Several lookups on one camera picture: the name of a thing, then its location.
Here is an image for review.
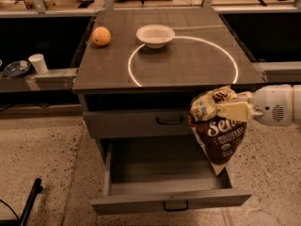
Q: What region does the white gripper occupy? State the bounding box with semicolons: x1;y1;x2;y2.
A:
215;85;293;126

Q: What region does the grey top drawer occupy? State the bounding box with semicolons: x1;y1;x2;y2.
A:
84;108;192;138

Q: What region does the brown chip bag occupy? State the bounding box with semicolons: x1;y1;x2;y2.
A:
188;86;247;175

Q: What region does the dark round plate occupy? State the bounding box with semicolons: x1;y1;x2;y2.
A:
3;60;31;78

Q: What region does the white paper cup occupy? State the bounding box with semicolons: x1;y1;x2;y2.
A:
28;54;48;74

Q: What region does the grey drawer cabinet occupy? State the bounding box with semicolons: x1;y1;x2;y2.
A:
71;6;267;165

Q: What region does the black bar on floor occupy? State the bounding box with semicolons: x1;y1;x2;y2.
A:
0;178;43;226

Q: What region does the white bowl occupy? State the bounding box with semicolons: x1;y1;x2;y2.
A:
136;24;175;49

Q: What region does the grey side shelf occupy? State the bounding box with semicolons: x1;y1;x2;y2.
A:
0;68;78;92

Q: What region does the grey open middle drawer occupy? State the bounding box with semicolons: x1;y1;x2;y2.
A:
91;135;251;215

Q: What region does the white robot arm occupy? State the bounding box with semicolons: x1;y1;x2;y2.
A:
215;85;301;126

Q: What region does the orange fruit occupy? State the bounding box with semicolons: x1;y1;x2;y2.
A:
92;26;111;46

